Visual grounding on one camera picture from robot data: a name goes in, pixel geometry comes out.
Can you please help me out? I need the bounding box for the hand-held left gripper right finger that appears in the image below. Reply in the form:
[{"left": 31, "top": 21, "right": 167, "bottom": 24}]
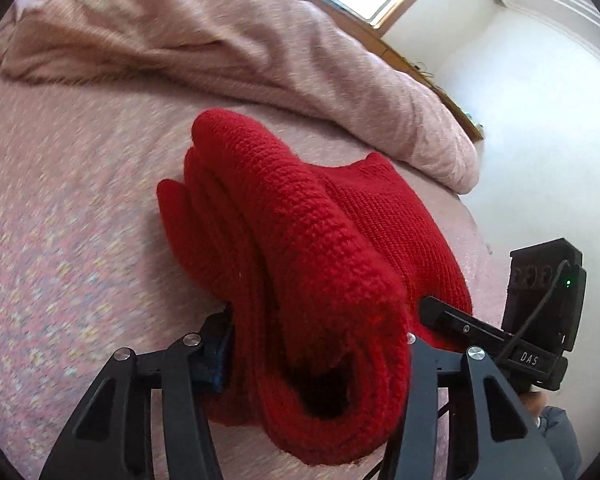
[{"left": 380, "top": 332, "right": 566, "bottom": 480}]

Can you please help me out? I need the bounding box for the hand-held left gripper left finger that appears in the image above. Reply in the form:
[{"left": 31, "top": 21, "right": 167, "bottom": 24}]
[{"left": 39, "top": 306, "right": 237, "bottom": 480}]

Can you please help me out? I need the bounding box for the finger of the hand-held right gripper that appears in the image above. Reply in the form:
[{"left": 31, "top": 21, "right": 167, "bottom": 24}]
[{"left": 417, "top": 296, "right": 508, "bottom": 351}]

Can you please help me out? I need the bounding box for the red knitted sweater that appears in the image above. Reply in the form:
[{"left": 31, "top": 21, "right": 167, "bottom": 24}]
[{"left": 156, "top": 108, "right": 474, "bottom": 467}]

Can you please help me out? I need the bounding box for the person's right forearm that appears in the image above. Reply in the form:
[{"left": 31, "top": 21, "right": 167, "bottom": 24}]
[{"left": 534, "top": 404, "right": 587, "bottom": 480}]

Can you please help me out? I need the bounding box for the person's right hand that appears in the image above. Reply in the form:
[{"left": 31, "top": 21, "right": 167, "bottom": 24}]
[{"left": 522, "top": 390, "right": 548, "bottom": 418}]

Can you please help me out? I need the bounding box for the pink bed sheet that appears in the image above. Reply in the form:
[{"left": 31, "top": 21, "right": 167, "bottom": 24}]
[{"left": 0, "top": 57, "right": 520, "bottom": 480}]

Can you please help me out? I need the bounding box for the pink duvet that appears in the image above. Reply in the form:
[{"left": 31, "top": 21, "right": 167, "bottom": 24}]
[{"left": 0, "top": 0, "right": 481, "bottom": 196}]

